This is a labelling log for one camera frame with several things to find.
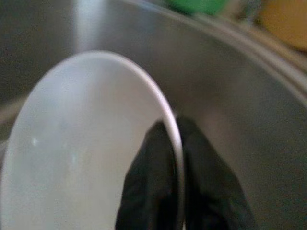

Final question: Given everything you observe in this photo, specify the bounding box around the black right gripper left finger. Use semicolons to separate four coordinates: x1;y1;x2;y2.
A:
115;121;184;230

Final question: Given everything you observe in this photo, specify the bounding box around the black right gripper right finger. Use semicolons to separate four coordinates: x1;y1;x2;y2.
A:
177;116;255;230

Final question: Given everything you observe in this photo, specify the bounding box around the plain white ceramic dish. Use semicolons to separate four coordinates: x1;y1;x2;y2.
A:
0;50;185;230

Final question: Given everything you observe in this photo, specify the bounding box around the stainless steel double sink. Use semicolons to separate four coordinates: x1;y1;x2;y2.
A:
0;0;307;230

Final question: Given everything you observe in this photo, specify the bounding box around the green plastic bowl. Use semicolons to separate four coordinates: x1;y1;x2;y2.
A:
165;0;231;16

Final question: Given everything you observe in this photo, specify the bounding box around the orange round object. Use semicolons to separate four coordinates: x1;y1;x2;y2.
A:
260;0;307;52

